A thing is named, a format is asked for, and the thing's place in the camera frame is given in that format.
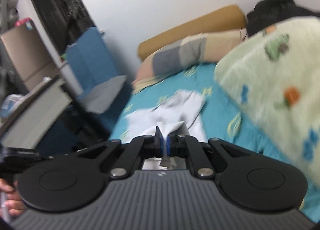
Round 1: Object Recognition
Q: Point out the pink lidded box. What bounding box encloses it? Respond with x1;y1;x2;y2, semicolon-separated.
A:
14;17;33;30

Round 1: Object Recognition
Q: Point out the grey seat cushion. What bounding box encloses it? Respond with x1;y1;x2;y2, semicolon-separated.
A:
76;75;128;114

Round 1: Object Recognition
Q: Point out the gold refrigerator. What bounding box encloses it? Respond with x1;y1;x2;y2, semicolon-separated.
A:
0;23;62;90

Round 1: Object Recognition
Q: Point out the white desk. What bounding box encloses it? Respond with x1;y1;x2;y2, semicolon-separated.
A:
0;77;74;149

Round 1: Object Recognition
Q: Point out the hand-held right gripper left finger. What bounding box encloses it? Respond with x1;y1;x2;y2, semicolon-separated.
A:
75;126;166;178

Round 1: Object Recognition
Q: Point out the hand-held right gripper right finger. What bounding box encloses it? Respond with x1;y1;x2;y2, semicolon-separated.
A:
166;134;253;178

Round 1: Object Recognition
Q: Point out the black clothing pile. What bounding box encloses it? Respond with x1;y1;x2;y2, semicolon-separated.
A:
246;0;320;38

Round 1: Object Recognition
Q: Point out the white printed t-shirt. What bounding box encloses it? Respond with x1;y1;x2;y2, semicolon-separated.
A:
124;89;207;170

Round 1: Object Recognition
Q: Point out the green fleece printed blanket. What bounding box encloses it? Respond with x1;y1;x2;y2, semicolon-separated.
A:
214;17;320;188

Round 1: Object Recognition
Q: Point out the tan padded headboard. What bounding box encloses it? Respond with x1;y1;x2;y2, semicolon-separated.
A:
138;5;247;61

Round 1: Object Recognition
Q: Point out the person's left hand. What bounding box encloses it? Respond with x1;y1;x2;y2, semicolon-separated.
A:
0;179;26;218

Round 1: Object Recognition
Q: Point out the checked pastel pillow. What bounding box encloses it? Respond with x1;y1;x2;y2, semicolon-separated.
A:
132;31;247;93

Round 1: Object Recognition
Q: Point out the blue covered chair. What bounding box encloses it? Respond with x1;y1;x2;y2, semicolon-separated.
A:
65;27;133;120

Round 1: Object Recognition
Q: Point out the dark barred window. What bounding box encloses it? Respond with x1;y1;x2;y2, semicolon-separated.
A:
22;0;97;55

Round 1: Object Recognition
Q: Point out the bed with teal sheet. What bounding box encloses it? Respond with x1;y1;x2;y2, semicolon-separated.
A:
110;62;320;223

